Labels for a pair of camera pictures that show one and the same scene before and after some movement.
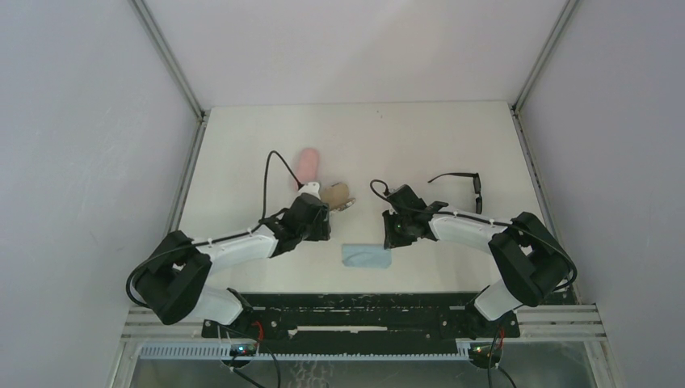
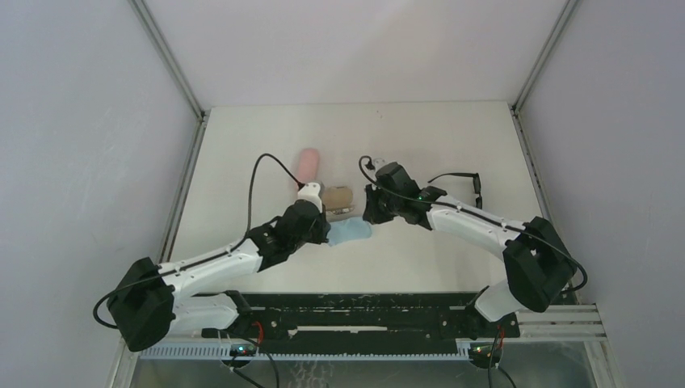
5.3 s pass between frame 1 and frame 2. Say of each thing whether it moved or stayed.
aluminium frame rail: stayed
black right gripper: moved
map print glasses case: stayed
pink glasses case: stayed
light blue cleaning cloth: moved
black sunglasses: stayed
